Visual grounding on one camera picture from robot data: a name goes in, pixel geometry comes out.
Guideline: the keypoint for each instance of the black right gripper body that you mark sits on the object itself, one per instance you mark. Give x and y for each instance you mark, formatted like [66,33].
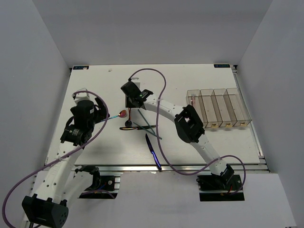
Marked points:
[128,102]

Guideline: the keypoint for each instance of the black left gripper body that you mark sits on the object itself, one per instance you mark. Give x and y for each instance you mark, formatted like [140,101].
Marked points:
[99,115]

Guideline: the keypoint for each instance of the rainbow spoon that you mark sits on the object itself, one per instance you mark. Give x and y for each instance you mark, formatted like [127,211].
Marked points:
[122,114]

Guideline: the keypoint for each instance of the black spoon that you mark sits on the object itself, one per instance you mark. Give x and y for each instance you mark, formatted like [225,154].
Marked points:
[128,123]

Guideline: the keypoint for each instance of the pink handled fork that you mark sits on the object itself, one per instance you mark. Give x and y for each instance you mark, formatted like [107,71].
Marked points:
[193,98]

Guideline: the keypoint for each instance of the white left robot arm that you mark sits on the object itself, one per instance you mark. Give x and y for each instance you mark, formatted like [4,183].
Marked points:
[49,204]

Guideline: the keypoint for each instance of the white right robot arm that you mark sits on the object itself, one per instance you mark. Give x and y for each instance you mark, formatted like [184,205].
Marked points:
[188,125]

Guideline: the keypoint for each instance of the black knife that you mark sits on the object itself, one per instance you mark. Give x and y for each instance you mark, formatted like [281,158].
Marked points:
[133,128]

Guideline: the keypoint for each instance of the blue iridescent knife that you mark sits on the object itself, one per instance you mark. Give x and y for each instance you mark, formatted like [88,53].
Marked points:
[158,165]

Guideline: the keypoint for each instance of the clear plastic bin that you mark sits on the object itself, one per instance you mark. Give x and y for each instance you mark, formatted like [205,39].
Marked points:
[240,110]
[225,108]
[198,104]
[210,109]

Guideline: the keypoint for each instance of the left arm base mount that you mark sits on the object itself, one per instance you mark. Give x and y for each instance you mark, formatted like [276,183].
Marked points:
[103,186]

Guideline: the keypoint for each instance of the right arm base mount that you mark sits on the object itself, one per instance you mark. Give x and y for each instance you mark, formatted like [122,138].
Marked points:
[212,191]

